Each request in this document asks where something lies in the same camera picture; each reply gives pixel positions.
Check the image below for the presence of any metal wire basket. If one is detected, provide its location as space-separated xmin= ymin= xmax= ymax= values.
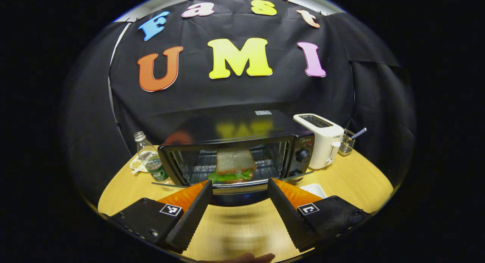
xmin=338 ymin=127 xmax=367 ymax=157

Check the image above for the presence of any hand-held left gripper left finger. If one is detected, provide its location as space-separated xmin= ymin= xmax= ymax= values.
xmin=108 ymin=180 xmax=213 ymax=254

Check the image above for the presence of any clear plastic water bottle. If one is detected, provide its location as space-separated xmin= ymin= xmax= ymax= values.
xmin=134 ymin=131 xmax=170 ymax=182

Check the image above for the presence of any sandwich with lettuce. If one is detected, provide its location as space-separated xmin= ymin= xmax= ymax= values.
xmin=208 ymin=149 xmax=257 ymax=184

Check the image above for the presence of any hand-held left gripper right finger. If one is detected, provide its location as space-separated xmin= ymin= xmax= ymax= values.
xmin=267 ymin=178 xmax=372 ymax=253

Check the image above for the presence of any black backdrop cloth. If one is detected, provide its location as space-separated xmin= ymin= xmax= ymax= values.
xmin=63 ymin=0 xmax=417 ymax=203

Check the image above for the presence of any black electric oven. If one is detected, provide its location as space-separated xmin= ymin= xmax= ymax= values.
xmin=152 ymin=110 xmax=316 ymax=207

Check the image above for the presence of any white divided dish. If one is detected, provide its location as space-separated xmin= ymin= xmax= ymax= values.
xmin=130 ymin=157 xmax=148 ymax=174

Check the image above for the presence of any small white dish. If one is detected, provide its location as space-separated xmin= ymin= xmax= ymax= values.
xmin=299 ymin=183 xmax=327 ymax=199

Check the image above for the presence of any white toaster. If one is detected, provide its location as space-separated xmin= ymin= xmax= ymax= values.
xmin=293 ymin=114 xmax=344 ymax=170

